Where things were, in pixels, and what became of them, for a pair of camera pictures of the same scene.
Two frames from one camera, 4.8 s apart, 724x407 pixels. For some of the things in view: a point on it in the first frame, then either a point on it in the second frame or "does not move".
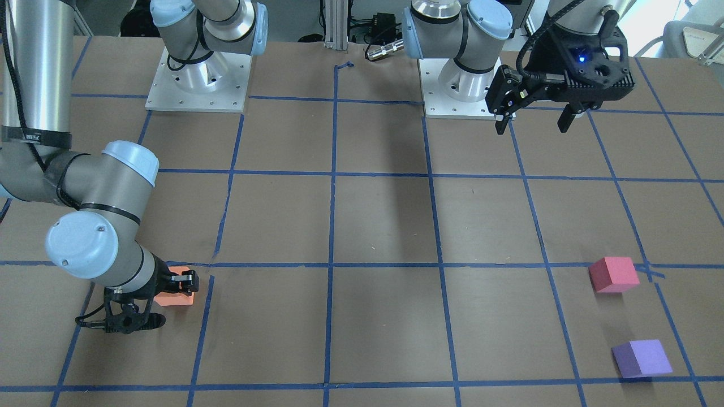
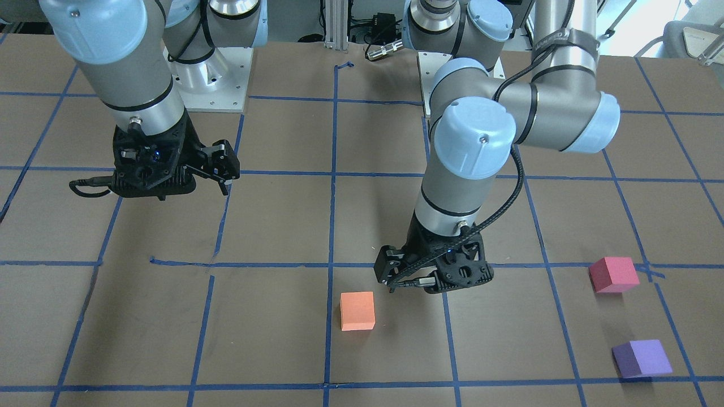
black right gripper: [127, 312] to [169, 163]
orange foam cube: [164, 298] to [357, 311]
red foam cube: [612, 275] does not move
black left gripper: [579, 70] to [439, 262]
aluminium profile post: [336, 15] does not move
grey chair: [684, 39] does not move
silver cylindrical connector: [386, 49] does not move
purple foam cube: [640, 359] does not move
